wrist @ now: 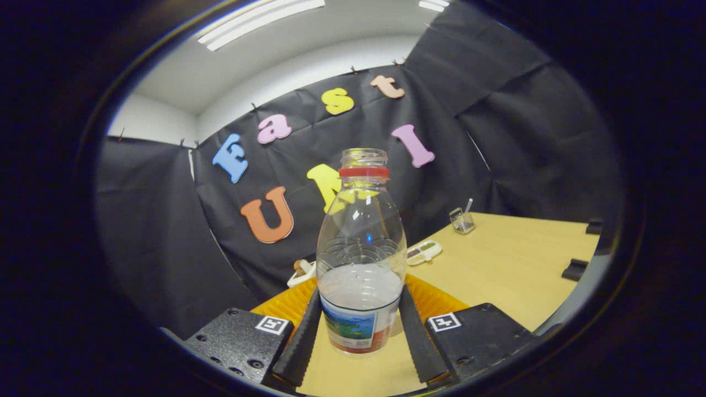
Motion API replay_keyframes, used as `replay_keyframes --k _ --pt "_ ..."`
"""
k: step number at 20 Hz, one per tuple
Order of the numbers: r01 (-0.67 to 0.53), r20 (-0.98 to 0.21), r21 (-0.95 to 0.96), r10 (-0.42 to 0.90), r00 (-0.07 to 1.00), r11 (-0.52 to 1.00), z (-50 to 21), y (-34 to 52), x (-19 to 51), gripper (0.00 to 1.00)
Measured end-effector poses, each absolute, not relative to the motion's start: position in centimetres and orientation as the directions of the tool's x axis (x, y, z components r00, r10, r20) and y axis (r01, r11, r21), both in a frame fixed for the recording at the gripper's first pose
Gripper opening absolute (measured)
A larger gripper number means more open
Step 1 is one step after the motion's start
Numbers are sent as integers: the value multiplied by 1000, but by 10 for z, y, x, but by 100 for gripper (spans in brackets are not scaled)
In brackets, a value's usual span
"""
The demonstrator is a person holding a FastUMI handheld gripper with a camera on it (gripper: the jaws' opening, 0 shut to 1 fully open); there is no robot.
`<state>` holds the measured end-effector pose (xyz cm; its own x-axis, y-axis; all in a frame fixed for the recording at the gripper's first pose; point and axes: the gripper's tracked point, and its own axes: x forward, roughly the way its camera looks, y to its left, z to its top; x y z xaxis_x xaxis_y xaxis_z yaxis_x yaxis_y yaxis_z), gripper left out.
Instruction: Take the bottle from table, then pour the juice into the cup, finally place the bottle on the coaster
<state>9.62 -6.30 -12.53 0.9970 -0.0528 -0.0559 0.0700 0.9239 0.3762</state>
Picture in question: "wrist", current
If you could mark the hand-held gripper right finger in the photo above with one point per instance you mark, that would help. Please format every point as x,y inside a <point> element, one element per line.
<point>420,342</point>

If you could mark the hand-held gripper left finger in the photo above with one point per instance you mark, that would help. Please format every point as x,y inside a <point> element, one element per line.
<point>300,344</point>

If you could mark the clear plastic juice bottle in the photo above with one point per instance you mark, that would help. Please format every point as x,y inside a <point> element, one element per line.
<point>361,309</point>

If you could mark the white toaster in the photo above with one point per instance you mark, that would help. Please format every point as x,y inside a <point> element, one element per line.
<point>302,278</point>

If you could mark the bread slice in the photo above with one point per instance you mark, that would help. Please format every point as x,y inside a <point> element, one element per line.
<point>302,267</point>

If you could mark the small white divided dish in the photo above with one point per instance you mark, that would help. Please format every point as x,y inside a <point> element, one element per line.
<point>424,252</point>

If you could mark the wooden table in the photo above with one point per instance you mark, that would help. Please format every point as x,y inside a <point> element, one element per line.
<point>507,264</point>

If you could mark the black table clamp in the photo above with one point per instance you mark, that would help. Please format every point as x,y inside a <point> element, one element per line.
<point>594,227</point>
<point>575,270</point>

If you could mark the black backdrop cloth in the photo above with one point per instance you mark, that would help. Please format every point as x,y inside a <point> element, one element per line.
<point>496,138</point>

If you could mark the long ceiling light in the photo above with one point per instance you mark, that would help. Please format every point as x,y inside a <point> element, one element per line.
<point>259,22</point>

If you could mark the small ceiling light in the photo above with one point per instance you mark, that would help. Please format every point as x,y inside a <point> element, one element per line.
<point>433,5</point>

